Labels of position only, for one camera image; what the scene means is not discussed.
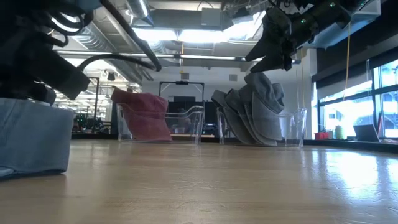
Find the long ceiling light strip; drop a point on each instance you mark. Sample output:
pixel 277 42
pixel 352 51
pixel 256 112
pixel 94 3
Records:
pixel 202 57

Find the black window counter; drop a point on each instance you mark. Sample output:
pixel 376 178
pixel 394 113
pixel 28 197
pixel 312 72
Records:
pixel 357 146

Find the white ceiling unit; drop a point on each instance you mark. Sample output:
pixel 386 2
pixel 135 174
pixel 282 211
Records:
pixel 342 34

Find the black pendant lamp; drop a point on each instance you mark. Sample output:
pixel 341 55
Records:
pixel 111 76

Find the silver ventilation duct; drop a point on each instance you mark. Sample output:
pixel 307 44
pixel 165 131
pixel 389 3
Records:
pixel 90 35

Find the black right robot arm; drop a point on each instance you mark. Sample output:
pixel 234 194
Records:
pixel 335 12

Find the maroon baseball cap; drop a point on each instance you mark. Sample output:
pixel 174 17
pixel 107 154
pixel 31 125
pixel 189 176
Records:
pixel 143 118

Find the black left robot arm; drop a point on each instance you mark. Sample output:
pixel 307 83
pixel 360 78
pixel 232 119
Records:
pixel 18 46

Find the green bottle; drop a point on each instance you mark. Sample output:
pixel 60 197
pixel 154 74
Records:
pixel 339 133

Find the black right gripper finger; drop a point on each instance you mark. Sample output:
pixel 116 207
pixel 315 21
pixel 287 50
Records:
pixel 265 49
pixel 270 64

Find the red box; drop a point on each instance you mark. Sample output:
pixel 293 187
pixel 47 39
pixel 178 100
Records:
pixel 321 136

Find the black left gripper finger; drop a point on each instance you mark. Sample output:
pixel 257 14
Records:
pixel 45 93

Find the black background robot frame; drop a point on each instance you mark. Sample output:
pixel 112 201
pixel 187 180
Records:
pixel 182 82

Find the clear plastic bin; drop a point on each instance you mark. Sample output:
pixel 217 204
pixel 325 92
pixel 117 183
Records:
pixel 186 124
pixel 293 127

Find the grey square wall panel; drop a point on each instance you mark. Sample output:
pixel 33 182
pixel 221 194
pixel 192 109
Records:
pixel 185 76

